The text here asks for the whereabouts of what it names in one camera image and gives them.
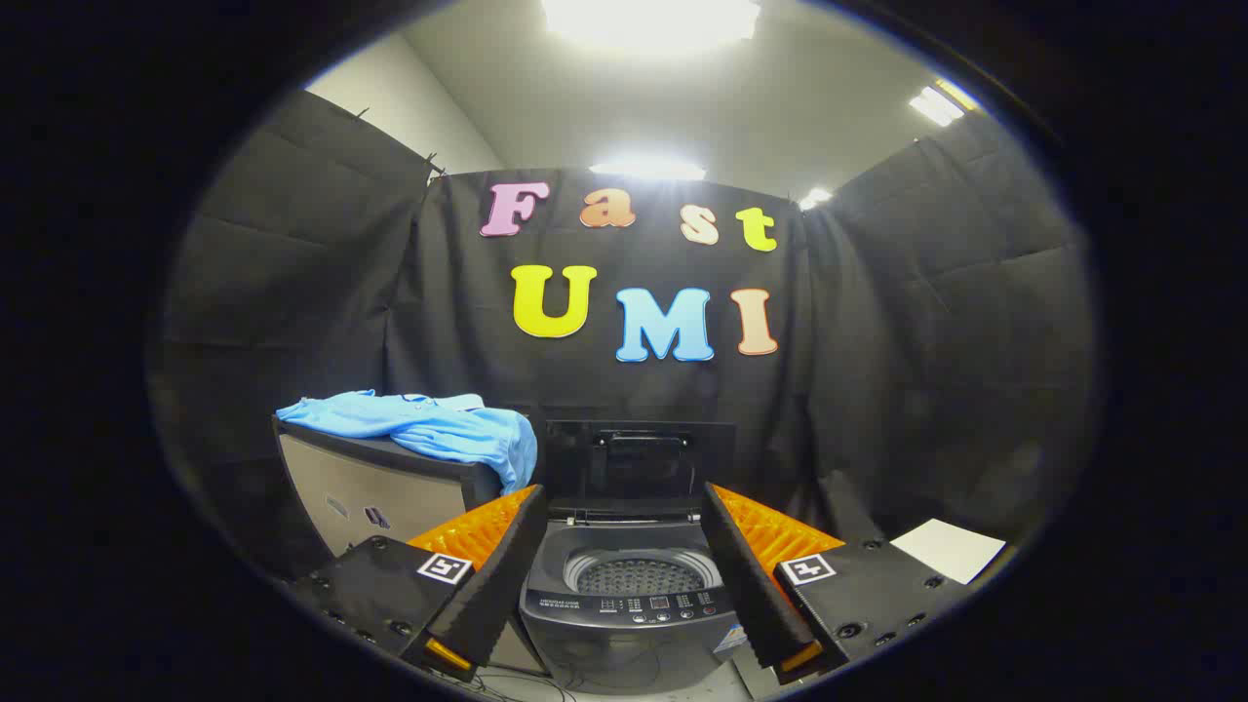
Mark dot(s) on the ceiling light panel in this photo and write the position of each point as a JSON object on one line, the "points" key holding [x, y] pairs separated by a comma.
{"points": [[936, 105], [645, 170], [815, 198]]}

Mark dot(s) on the large ceiling light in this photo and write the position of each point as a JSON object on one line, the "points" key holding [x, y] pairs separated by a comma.
{"points": [[648, 21]]}

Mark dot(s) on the grey cabinet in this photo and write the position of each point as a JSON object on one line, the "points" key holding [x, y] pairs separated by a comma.
{"points": [[361, 487]]}

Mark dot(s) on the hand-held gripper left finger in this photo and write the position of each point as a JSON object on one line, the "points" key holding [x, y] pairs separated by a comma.
{"points": [[492, 585]]}

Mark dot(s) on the black washing machine lid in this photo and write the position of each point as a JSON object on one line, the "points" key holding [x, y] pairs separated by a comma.
{"points": [[639, 468]]}

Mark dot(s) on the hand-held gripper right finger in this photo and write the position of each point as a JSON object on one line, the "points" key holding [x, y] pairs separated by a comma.
{"points": [[751, 585]]}

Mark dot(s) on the light blue polo shirt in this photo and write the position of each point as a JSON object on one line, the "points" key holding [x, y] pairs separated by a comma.
{"points": [[439, 429]]}

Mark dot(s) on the white flat sheet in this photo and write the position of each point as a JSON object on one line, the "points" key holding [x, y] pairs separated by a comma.
{"points": [[948, 548]]}

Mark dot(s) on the dark grey washing machine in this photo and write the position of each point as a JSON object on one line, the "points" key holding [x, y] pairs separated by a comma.
{"points": [[624, 629]]}

